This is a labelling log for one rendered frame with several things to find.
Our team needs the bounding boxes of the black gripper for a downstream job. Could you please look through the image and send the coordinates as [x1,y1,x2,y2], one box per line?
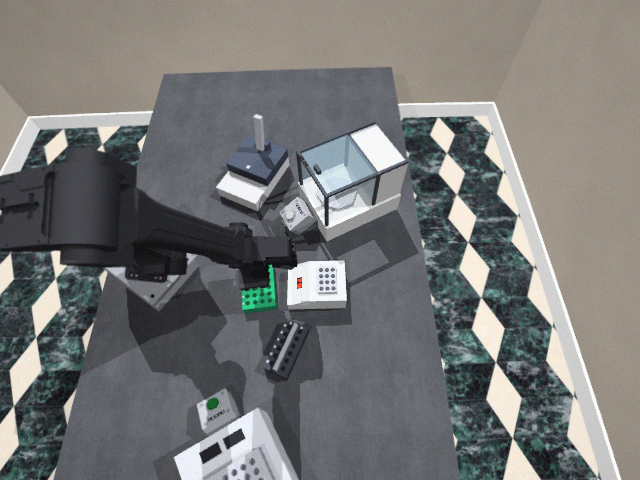
[238,261,270,291]

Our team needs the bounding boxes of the green tube rack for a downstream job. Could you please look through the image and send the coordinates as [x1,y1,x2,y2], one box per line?
[242,265,277,313]

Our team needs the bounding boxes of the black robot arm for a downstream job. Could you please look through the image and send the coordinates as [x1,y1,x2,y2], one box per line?
[0,148,298,283]

